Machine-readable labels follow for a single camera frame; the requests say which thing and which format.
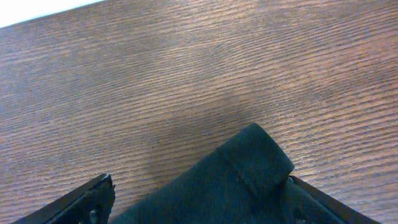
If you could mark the dark green Nike t-shirt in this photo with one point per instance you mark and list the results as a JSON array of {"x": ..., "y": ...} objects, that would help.
[{"x": 246, "y": 180}]

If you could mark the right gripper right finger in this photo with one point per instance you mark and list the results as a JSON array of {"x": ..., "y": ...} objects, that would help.
[{"x": 339, "y": 209}]

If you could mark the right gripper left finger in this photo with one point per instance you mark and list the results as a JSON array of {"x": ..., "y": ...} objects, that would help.
[{"x": 91, "y": 203}]

